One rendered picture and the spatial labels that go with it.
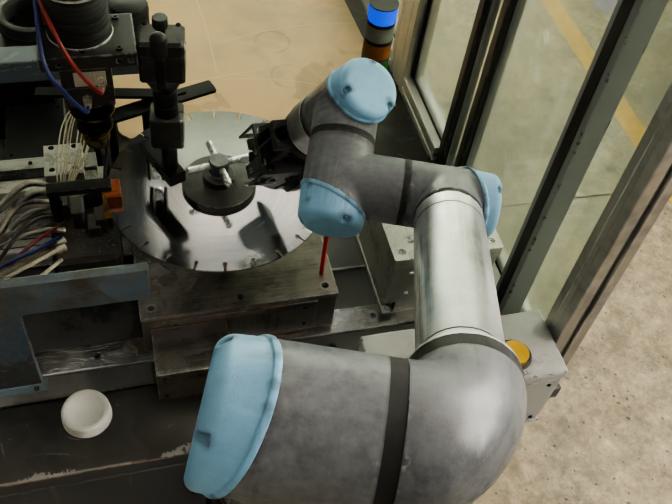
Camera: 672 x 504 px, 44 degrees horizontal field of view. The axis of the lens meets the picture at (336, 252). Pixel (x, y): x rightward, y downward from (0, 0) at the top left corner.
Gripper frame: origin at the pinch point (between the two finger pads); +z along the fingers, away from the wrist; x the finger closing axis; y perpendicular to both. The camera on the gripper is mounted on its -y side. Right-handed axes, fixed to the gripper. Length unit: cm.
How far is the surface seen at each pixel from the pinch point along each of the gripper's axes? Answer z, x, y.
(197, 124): 12.5, -12.7, 4.5
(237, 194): 2.9, 1.7, 4.0
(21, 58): 14.4, -25.0, 29.4
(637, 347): 60, 42, -130
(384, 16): -12.6, -19.5, -18.0
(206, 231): 2.7, 6.8, 10.0
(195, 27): 51, -48, -14
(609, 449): 54, 64, -104
